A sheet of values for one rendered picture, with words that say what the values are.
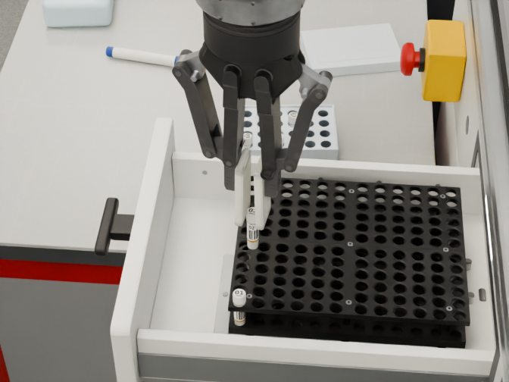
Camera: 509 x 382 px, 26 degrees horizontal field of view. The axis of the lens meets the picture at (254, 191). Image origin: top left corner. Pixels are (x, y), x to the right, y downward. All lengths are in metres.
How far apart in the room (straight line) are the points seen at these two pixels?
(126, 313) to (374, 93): 0.60
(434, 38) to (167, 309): 0.46
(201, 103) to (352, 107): 0.56
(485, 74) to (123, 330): 0.45
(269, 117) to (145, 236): 0.21
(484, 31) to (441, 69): 0.12
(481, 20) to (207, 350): 0.47
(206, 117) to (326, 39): 0.63
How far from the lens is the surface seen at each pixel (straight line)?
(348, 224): 1.10
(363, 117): 1.43
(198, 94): 0.90
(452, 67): 1.31
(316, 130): 1.35
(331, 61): 1.49
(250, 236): 1.02
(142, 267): 1.03
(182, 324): 1.09
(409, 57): 1.32
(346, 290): 1.04
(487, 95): 1.12
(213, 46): 0.85
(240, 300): 1.02
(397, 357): 1.01
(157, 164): 1.12
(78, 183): 1.35
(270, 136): 0.91
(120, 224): 1.09
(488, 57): 1.17
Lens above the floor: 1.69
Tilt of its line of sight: 45 degrees down
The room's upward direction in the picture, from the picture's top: straight up
